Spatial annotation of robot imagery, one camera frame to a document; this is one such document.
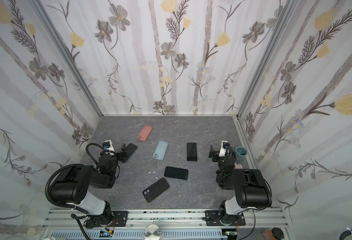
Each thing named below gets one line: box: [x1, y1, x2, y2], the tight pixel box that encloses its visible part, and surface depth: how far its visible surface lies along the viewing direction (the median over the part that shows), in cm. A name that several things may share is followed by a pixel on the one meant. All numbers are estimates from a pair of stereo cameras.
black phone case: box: [142, 177, 170, 202], surface depth 86 cm
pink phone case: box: [136, 125, 153, 142], surface depth 110 cm
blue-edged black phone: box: [164, 166, 189, 180], surface depth 92 cm
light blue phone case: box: [152, 140, 169, 161], surface depth 103 cm
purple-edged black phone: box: [186, 142, 198, 162], surface depth 101 cm
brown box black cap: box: [262, 227, 284, 240], surface depth 64 cm
